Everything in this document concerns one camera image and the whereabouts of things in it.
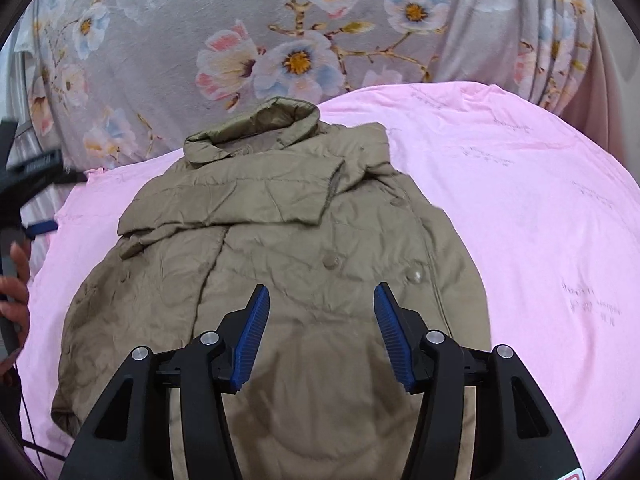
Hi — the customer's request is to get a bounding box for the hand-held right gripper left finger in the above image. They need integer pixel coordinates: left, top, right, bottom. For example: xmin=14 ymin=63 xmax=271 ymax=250
xmin=60 ymin=284 xmax=271 ymax=480

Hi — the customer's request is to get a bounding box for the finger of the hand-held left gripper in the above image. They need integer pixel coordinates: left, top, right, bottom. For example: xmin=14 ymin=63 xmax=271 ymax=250
xmin=9 ymin=149 xmax=87 ymax=186
xmin=22 ymin=220 xmax=59 ymax=240

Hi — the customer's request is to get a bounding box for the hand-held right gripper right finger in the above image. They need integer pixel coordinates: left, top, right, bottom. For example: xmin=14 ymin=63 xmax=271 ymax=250
xmin=374 ymin=282 xmax=583 ymax=480

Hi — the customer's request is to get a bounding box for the khaki padded jacket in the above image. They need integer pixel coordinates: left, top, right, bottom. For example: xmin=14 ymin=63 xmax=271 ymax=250
xmin=50 ymin=97 xmax=493 ymax=480

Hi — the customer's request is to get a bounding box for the person's left hand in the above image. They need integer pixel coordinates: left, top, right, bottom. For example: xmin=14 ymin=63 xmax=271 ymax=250
xmin=0 ymin=241 xmax=32 ymax=378

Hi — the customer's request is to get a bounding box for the pink blanket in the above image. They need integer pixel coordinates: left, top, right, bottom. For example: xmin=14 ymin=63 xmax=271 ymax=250
xmin=17 ymin=82 xmax=640 ymax=480

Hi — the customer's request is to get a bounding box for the grey floral quilt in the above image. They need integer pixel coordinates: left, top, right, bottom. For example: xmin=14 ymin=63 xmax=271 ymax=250
xmin=15 ymin=0 xmax=601 ymax=171

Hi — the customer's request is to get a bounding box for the black cable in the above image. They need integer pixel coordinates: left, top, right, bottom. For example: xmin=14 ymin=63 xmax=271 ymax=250
xmin=12 ymin=355 xmax=68 ymax=461

